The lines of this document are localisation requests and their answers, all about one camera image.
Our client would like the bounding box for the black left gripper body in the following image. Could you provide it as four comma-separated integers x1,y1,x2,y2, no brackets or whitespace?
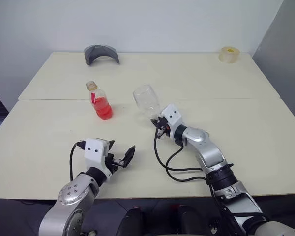
105,153,127,174

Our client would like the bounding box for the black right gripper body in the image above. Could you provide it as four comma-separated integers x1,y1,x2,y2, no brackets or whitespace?
153,116,170,138

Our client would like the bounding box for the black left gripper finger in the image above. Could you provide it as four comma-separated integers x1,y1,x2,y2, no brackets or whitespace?
122,145,136,168
105,140,116,155

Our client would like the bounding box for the clear plastic bottle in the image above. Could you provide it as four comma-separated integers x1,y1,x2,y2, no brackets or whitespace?
132,84,163,121

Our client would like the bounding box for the bottle with red liquid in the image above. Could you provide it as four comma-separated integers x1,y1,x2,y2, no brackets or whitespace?
86,80,114,121

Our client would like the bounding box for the clear packing tape roll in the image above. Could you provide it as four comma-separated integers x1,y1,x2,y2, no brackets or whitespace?
218,46,241,64

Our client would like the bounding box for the grey curved plastic shell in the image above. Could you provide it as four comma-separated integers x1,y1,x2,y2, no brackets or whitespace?
84,44,121,67

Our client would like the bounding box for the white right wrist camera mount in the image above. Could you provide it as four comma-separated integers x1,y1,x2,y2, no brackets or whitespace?
160,103,184,139

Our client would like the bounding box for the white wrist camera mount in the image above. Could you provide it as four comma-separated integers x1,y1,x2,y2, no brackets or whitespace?
160,103,184,139
84,138,114,184

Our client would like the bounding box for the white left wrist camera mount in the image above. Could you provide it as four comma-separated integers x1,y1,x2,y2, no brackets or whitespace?
84,138,114,184

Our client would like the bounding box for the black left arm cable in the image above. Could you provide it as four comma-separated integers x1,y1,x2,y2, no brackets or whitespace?
69,140,87,182

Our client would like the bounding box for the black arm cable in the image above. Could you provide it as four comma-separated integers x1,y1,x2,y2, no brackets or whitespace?
152,126,215,184
69,140,87,182

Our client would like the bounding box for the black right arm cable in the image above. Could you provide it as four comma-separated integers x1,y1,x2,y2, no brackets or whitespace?
152,126,215,184

